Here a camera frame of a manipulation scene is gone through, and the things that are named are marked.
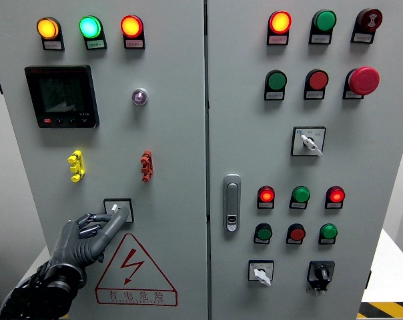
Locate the red warning triangle sticker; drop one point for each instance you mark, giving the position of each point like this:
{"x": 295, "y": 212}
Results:
{"x": 132, "y": 263}

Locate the large dark green lamp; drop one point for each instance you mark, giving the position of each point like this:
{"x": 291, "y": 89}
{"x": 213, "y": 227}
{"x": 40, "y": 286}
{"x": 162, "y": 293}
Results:
{"x": 325, "y": 20}

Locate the dark red buzzer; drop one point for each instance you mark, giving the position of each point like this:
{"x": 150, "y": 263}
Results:
{"x": 371, "y": 18}

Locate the black display meter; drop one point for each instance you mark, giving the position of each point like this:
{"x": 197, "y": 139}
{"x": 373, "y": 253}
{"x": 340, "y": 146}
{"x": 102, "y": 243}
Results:
{"x": 62, "y": 95}

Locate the yellow round lamp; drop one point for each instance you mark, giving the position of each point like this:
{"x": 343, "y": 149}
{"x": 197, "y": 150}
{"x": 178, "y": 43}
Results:
{"x": 48, "y": 28}

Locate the large red lit lamp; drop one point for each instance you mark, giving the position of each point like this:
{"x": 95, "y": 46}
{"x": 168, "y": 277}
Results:
{"x": 280, "y": 22}
{"x": 131, "y": 26}

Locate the black yellow striped tape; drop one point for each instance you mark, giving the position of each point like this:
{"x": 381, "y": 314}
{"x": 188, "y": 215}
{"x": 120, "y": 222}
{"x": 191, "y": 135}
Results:
{"x": 388, "y": 310}

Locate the silver door lock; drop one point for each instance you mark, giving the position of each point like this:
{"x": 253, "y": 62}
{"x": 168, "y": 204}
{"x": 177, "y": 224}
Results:
{"x": 232, "y": 200}

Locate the large red push button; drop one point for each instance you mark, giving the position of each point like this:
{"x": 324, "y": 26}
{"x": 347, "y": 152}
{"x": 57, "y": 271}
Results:
{"x": 318, "y": 80}

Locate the small red push button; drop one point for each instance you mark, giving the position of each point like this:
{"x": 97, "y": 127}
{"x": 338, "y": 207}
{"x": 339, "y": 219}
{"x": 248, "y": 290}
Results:
{"x": 297, "y": 234}

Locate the small red lit lamp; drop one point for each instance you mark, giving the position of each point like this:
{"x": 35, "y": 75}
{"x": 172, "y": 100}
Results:
{"x": 336, "y": 195}
{"x": 266, "y": 195}

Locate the small green push button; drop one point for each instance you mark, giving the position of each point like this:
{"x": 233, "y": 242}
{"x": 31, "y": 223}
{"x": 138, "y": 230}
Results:
{"x": 264, "y": 233}

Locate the bright green lit lamp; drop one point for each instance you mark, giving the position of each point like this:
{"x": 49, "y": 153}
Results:
{"x": 89, "y": 27}

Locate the large red stop button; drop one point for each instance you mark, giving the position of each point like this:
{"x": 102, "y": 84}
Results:
{"x": 364, "y": 80}

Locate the grey cabinet door with lock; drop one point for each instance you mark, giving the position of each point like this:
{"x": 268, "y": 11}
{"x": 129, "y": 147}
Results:
{"x": 355, "y": 150}

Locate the white clear lamp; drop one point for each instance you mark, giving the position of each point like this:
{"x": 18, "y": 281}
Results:
{"x": 139, "y": 96}

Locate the small green lamp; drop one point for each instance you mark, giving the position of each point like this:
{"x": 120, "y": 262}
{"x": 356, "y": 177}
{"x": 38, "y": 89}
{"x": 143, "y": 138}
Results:
{"x": 301, "y": 194}
{"x": 329, "y": 231}

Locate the large green push button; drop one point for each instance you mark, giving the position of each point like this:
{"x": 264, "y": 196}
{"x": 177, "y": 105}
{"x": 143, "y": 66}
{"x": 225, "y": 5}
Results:
{"x": 277, "y": 80}

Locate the grey cabinet door with display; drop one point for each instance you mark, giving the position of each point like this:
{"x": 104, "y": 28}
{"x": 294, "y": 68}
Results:
{"x": 171, "y": 133}

